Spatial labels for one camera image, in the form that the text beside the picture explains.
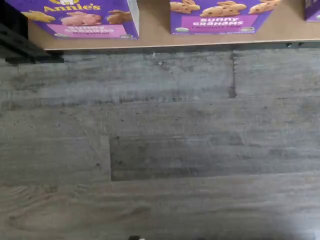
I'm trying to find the purple bunny grahams box purple patch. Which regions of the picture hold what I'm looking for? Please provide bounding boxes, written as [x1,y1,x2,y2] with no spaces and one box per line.
[169,0,275,36]

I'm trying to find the wooden shelf board under purple boxes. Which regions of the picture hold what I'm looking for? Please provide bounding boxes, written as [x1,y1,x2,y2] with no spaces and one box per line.
[26,0,320,52]

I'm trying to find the black metal shelf frame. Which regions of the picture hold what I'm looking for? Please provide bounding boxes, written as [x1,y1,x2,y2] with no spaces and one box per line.
[0,0,65,65]

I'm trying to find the purple box green patch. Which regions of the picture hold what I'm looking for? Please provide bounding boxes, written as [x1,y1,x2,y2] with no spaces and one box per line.
[303,0,320,23]

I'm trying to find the purple box pink patch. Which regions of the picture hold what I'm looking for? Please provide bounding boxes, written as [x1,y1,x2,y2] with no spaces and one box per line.
[10,0,141,41]

